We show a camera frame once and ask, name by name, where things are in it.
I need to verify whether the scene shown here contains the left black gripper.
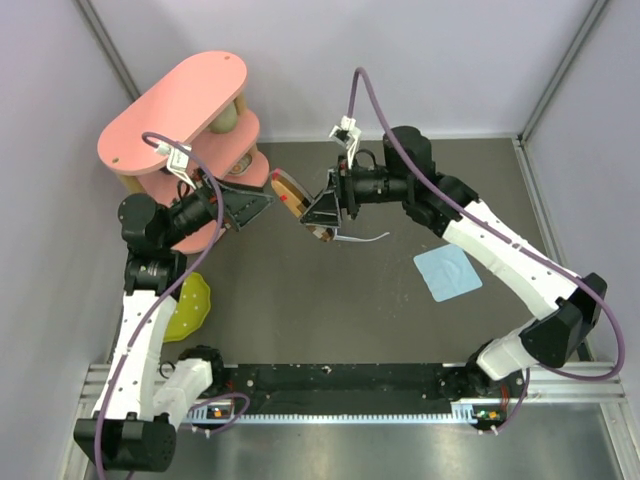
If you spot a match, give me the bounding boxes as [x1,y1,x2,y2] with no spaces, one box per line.
[161,165,275,248]

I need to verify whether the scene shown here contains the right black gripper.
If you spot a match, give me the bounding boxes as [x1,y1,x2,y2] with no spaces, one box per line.
[300,154,411,229]

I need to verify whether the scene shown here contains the plaid glasses case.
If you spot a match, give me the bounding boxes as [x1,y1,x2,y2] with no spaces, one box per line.
[270,168,336,242]

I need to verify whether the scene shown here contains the light blue cleaning cloth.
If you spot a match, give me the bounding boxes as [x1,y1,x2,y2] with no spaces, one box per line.
[413,244,483,303]

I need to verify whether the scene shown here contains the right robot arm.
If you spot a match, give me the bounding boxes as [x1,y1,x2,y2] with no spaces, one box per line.
[301,126,607,396]

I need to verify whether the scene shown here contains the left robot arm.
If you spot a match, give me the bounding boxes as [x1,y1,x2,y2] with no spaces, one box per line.
[73,170,274,472]

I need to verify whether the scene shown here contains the white sunglasses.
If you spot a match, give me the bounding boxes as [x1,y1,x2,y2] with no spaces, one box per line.
[333,232,390,243]

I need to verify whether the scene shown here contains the small bowl on shelf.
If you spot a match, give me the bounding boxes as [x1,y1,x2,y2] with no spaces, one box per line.
[228,154,253,176]

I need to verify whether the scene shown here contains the beige ball on shelf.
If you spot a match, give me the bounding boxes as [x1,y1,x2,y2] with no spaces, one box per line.
[208,102,238,134]

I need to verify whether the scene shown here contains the pink tiered wooden shelf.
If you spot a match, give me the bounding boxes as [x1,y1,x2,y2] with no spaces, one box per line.
[96,48,271,255]

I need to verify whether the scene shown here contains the yellow-green dotted plate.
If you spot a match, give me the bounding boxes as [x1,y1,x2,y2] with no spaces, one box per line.
[163,272,211,343]

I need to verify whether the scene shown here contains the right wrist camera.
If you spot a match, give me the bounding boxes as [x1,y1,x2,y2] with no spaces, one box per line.
[329,116,361,169]

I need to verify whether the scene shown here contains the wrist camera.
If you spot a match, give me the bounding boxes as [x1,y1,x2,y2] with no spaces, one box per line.
[154,141,195,189]
[329,116,361,169]

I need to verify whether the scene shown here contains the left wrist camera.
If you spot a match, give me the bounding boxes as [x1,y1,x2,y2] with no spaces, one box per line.
[154,141,195,189]

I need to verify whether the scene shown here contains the aluminium frame rail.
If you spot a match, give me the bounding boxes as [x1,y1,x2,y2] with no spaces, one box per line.
[64,358,627,479]

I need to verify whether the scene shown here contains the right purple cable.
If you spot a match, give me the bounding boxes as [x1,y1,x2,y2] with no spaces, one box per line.
[347,67,627,436]

